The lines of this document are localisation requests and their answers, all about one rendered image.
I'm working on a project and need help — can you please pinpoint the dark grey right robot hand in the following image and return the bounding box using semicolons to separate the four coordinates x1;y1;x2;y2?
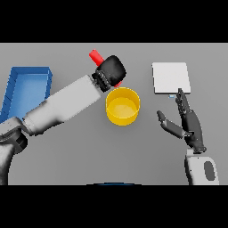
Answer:
156;87;208;154

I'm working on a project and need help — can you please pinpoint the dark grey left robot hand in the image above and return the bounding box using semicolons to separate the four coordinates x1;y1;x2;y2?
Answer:
91;54;127;93

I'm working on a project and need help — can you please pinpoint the red beaker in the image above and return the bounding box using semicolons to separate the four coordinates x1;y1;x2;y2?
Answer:
88;49;123;88

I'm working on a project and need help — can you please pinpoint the yellow bowl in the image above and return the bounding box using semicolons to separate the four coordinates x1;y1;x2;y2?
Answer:
105;86;142;126

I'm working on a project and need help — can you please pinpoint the pale square measuring scale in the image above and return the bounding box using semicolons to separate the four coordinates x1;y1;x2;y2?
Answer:
151;61;191;99

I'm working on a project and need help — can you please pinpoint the blue tray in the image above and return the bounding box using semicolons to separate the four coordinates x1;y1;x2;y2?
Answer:
0;66;53;125

